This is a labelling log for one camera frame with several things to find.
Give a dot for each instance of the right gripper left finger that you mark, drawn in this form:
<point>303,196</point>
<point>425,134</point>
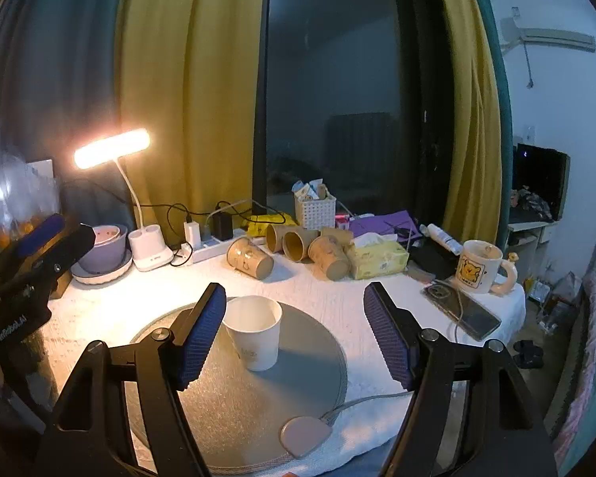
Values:
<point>89,431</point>

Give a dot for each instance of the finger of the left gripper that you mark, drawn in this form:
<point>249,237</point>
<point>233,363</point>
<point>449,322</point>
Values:
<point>44,232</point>
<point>52,263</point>

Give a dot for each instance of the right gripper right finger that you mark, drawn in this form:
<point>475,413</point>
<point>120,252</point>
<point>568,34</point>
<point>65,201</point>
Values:
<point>502,432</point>

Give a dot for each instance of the white paper cup green print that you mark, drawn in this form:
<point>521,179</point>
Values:
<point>253,324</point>

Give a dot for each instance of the brown paper cup front left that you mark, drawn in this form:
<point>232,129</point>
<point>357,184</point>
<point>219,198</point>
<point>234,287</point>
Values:
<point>245,256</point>

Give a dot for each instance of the brown paper cup open left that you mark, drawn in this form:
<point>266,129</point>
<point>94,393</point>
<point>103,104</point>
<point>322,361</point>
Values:
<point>275,236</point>

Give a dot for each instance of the brown paper cup open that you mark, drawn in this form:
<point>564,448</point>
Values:
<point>275,236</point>
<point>296,243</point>

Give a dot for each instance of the brown paper cup right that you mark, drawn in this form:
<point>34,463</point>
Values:
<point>327,253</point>

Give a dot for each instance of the brown paper cup open middle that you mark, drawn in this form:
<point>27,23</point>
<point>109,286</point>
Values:
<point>296,243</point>

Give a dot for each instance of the white round plate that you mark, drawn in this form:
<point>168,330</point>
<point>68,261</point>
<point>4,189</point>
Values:
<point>90,278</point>

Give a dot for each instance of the purple bowl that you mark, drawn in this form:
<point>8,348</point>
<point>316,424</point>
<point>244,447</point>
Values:
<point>106,258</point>

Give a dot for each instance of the white inner bowl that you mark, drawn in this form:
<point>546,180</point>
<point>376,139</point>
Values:
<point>105,235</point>

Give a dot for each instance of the white desk lamp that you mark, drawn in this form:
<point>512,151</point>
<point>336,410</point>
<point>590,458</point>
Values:
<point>147,244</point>

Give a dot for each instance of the smartphone on table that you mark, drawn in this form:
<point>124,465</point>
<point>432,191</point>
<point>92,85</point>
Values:
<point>470,316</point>

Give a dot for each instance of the white charger plug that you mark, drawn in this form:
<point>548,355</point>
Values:
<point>192,233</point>

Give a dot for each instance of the bear print ceramic mug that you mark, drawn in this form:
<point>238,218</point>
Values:
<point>483,269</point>

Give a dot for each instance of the white power strip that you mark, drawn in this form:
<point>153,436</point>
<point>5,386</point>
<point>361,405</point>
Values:
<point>210,248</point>

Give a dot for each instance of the round grey mat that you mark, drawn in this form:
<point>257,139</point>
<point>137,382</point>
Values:
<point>236,415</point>

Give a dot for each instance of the black power adapter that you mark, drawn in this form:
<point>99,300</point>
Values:
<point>222,228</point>

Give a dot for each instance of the yellow tissue pack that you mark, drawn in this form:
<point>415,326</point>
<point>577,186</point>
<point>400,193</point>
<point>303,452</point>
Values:
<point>373,255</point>

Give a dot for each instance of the white tube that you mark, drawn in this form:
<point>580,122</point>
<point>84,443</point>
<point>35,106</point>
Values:
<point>444,239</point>

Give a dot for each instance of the yellow snack bag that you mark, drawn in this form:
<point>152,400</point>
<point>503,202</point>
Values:
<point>256,225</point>

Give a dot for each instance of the yellow curtain right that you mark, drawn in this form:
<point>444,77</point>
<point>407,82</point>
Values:
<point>475,188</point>

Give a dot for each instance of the yellow curtain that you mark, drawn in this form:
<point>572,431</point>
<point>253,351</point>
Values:
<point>475,188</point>
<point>187,73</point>

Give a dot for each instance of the purple cloth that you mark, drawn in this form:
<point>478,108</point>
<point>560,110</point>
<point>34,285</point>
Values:
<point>399,224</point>

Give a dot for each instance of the yellow curtain left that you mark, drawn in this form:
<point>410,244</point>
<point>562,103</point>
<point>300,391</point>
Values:
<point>187,73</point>

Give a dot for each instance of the white plastic basket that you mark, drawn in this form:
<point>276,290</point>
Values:
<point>316,213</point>

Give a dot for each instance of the dark monitor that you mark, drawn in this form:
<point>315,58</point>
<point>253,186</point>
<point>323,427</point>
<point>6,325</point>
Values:
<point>540,178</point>

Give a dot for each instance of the white air conditioner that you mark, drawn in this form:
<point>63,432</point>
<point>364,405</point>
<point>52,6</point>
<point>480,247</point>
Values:
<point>546,37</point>

